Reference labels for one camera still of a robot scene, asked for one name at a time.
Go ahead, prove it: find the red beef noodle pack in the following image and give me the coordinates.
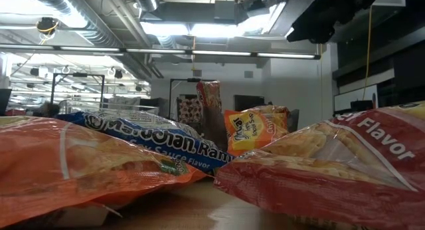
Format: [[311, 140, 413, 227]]
[[214, 100, 425, 230], [195, 80, 222, 113]]

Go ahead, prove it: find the red white patterned cloth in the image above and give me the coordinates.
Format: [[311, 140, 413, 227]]
[[175, 96, 204, 124]]

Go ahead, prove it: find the blue soy sauce noodle pack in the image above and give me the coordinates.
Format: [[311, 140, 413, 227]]
[[54, 109, 235, 173]]

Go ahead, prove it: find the black monitor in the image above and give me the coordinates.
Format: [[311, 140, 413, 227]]
[[0, 88, 13, 116]]

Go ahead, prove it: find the gray plastic bin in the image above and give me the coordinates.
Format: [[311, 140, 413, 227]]
[[201, 107, 300, 152]]

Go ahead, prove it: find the yellow hanging cable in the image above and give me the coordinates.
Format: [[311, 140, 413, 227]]
[[363, 5, 373, 101]]

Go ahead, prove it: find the black monitor screen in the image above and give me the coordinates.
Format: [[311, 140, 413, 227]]
[[233, 94, 266, 112]]

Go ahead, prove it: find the long pendant light bar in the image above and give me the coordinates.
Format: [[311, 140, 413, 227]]
[[0, 43, 322, 60]]

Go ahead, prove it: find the black station frame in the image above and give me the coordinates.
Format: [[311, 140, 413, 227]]
[[49, 72, 106, 106], [168, 78, 219, 121]]

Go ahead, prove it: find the orange chicken noodle pack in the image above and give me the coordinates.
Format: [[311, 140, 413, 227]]
[[0, 115, 209, 228], [224, 105, 290, 157]]

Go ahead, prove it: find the person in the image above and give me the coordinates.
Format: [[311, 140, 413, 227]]
[[39, 102, 61, 118]]

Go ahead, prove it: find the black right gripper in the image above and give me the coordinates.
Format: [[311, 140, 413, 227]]
[[286, 0, 390, 45]]

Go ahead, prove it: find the black yellow cord reel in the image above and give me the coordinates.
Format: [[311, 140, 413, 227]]
[[35, 16, 60, 35]]

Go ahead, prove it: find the clear plastic bin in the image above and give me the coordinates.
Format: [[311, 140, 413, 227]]
[[58, 98, 160, 117]]

